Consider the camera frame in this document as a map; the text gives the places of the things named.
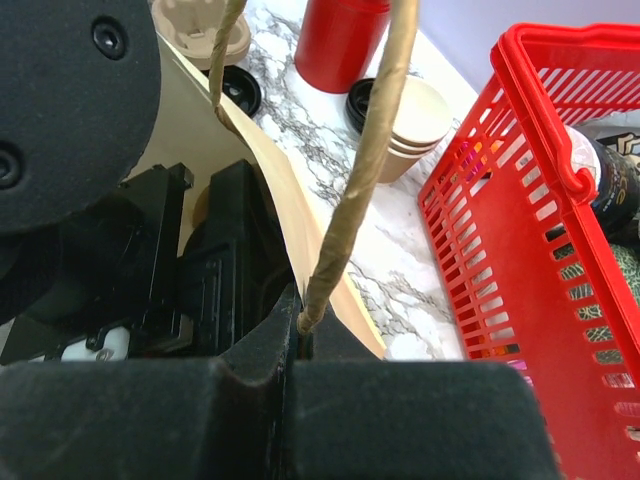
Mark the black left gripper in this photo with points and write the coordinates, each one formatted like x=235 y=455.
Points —
x=115 y=281

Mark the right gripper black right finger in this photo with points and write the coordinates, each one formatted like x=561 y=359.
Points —
x=353 y=416

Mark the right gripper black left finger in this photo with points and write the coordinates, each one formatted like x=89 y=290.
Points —
x=183 y=418

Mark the beige paper bag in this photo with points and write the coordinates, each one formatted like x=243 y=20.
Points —
x=300 y=200

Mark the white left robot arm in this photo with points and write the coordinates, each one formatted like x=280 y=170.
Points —
x=80 y=95

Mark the cardboard cup carrier tray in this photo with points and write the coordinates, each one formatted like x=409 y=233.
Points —
x=191 y=27

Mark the red plastic shopping basket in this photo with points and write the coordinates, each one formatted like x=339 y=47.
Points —
x=530 y=276

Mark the black lid near basket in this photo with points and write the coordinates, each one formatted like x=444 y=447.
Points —
x=357 y=103

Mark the stack of paper cups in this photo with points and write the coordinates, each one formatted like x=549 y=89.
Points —
x=422 y=121

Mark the red straw holder cup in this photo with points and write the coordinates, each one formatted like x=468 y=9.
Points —
x=337 y=41

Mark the green round melon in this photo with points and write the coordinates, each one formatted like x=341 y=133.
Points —
x=629 y=266

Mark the dark printed jar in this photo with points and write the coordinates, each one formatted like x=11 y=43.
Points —
x=615 y=178

